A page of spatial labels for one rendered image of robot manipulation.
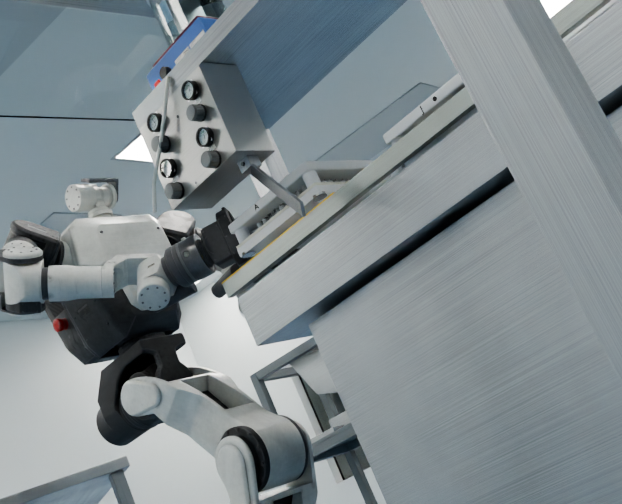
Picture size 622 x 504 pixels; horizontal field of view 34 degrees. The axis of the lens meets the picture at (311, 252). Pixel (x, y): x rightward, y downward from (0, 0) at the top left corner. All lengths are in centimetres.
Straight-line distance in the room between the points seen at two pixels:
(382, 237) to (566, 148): 100
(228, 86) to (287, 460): 76
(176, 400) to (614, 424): 104
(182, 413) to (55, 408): 567
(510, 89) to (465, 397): 100
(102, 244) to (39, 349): 571
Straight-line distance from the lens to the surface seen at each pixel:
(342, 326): 184
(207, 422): 223
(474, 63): 77
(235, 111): 196
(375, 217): 171
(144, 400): 233
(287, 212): 189
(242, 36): 196
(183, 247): 204
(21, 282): 208
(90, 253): 237
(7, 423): 762
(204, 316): 901
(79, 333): 246
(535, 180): 74
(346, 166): 193
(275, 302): 188
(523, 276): 160
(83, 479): 319
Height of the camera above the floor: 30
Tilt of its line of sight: 16 degrees up
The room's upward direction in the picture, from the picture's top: 24 degrees counter-clockwise
